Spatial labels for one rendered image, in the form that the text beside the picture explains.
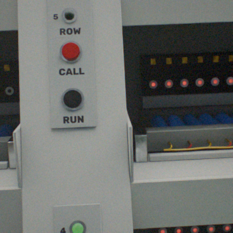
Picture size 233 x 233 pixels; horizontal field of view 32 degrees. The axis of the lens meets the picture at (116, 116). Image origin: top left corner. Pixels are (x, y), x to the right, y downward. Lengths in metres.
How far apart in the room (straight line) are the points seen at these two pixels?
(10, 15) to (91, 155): 0.15
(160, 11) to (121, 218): 0.19
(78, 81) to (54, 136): 0.05
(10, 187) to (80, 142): 0.07
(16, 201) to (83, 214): 0.06
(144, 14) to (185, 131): 0.13
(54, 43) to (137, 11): 0.09
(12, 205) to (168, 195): 0.14
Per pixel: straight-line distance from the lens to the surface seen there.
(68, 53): 0.37
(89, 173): 0.36
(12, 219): 0.38
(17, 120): 0.52
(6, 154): 0.43
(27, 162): 0.36
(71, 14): 0.38
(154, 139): 0.43
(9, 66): 0.54
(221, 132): 0.44
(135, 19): 0.40
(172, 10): 0.40
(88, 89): 0.36
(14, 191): 0.37
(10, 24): 0.40
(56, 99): 0.36
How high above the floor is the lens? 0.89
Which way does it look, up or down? 7 degrees up
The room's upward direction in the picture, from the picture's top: 3 degrees counter-clockwise
